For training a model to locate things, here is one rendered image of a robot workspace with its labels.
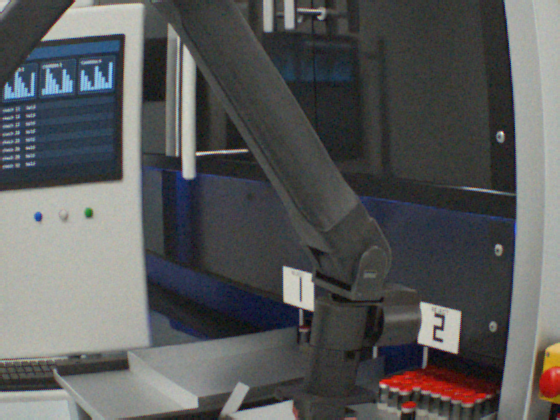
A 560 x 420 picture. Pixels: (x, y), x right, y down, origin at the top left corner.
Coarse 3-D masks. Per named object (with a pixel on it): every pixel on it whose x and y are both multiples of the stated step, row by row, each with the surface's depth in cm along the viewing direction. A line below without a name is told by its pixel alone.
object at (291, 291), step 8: (288, 272) 139; (296, 272) 137; (304, 272) 135; (288, 280) 139; (296, 280) 137; (304, 280) 135; (288, 288) 139; (296, 288) 137; (304, 288) 135; (312, 288) 133; (288, 296) 139; (296, 296) 137; (304, 296) 135; (312, 296) 134; (296, 304) 138; (304, 304) 136; (312, 304) 134
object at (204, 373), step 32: (128, 352) 135; (160, 352) 138; (192, 352) 142; (224, 352) 145; (256, 352) 148; (288, 352) 147; (160, 384) 124; (192, 384) 129; (224, 384) 129; (256, 384) 129; (288, 384) 122
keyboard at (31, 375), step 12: (48, 360) 153; (60, 360) 154; (72, 360) 155; (0, 372) 142; (12, 372) 142; (24, 372) 144; (36, 372) 144; (48, 372) 145; (0, 384) 137; (12, 384) 138; (24, 384) 139; (36, 384) 140; (48, 384) 141
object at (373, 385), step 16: (416, 368) 125; (368, 384) 119; (240, 416) 108; (256, 416) 109; (272, 416) 111; (288, 416) 112; (368, 416) 112; (384, 416) 112; (416, 416) 111; (496, 416) 100
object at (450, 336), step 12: (432, 312) 110; (444, 312) 107; (456, 312) 105; (432, 324) 110; (456, 324) 105; (420, 336) 112; (432, 336) 110; (444, 336) 107; (456, 336) 105; (444, 348) 108; (456, 348) 105
